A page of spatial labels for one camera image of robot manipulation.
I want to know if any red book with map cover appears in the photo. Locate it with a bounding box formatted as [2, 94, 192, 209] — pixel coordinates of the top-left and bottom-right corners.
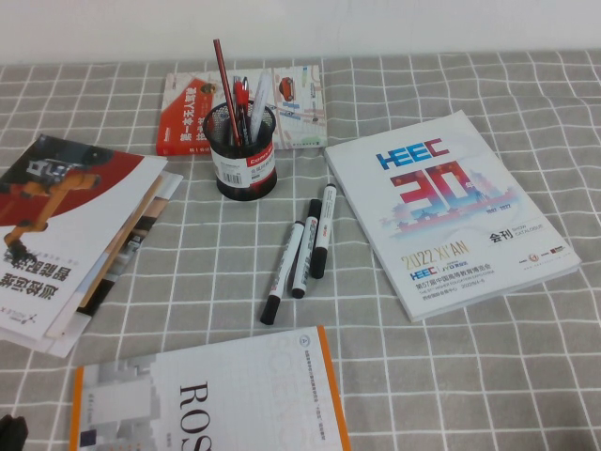
[156, 58, 329, 156]

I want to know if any white photo brochure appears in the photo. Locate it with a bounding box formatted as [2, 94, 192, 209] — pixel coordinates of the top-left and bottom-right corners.
[0, 171, 184, 359]

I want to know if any white marker black cap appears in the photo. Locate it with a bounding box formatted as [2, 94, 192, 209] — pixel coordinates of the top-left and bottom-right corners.
[260, 220, 306, 325]
[291, 199, 323, 300]
[311, 182, 337, 279]

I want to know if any red pen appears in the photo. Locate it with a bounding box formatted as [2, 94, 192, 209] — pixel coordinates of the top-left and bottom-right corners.
[233, 78, 253, 145]

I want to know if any black mesh pen holder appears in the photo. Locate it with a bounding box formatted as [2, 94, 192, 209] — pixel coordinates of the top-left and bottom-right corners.
[202, 102, 278, 202]

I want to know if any red black striped pencil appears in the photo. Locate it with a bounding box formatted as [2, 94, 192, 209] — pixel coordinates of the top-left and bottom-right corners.
[213, 38, 241, 147]

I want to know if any white ROS book orange stripe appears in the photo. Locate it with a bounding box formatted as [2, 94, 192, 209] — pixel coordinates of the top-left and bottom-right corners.
[68, 324, 352, 451]

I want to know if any white capped marker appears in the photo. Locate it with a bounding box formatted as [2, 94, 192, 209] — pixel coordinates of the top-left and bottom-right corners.
[248, 70, 273, 142]

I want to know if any cream edged thin booklet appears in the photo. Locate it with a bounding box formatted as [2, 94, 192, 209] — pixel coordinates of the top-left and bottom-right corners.
[74, 173, 166, 314]

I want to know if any white HEEC catalogue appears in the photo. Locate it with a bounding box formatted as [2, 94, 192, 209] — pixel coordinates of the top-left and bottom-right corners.
[324, 110, 582, 323]

